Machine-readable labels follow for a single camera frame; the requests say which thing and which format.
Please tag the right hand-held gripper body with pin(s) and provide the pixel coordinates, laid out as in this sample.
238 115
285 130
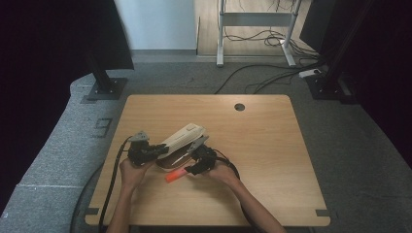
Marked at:
205 155

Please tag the white desk frame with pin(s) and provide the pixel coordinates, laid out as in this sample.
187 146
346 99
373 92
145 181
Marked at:
256 18

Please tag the person's right hand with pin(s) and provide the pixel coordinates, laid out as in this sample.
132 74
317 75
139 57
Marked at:
225 173

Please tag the dark curtain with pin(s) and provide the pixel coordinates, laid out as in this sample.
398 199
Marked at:
48 48
388 64

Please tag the person's left hand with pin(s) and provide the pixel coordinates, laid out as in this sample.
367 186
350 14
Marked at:
131 176

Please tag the black monitor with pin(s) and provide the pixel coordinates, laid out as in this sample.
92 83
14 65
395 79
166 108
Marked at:
312 26

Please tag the black metal stand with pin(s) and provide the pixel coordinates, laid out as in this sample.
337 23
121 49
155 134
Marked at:
103 82
328 85

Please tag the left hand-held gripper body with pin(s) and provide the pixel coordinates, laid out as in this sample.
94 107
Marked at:
139 153

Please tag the cream pencil case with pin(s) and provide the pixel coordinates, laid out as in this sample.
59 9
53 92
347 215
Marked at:
183 139

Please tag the white power strip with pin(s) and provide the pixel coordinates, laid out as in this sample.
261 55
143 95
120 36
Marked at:
309 73

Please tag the orange highlighter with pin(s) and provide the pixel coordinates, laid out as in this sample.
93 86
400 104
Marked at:
175 176

